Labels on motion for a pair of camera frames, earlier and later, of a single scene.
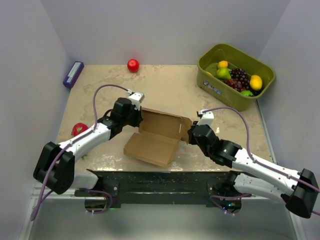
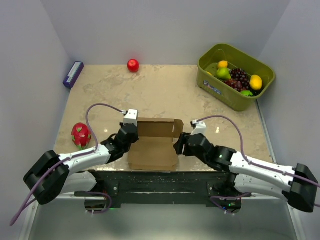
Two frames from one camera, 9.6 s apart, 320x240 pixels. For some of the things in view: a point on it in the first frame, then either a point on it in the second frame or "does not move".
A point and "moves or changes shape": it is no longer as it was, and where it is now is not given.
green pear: x=223 y=73 does not move
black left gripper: x=138 y=119 → x=135 y=138
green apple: x=247 y=92 does not move
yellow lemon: x=255 y=82 does not move
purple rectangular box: x=73 y=74 does not move
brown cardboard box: x=158 y=135 moves or changes shape
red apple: x=133 y=65 does not move
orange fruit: x=222 y=64 does not move
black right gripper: x=191 y=139 → x=179 y=146
